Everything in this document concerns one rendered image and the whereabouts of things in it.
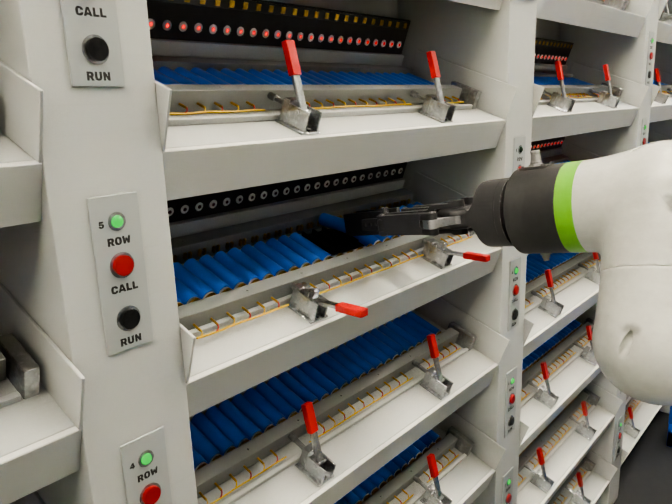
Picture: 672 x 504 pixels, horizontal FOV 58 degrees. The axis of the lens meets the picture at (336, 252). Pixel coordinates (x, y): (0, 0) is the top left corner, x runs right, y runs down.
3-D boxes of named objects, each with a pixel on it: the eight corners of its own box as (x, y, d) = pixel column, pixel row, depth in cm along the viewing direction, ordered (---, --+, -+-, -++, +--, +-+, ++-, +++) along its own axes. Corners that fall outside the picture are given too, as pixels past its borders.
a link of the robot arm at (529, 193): (559, 269, 59) (593, 251, 66) (547, 149, 58) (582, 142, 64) (502, 269, 63) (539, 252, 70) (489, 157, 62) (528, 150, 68)
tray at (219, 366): (492, 271, 99) (514, 220, 95) (179, 422, 55) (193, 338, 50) (397, 218, 109) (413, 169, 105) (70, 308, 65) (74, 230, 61)
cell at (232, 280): (209, 266, 70) (245, 294, 67) (196, 269, 69) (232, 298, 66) (211, 252, 70) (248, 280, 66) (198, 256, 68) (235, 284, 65)
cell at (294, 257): (274, 248, 78) (309, 273, 75) (263, 251, 77) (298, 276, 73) (276, 236, 77) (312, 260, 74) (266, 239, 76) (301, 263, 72)
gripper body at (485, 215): (531, 172, 68) (459, 181, 74) (496, 181, 62) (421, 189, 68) (538, 238, 69) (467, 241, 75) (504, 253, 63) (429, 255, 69)
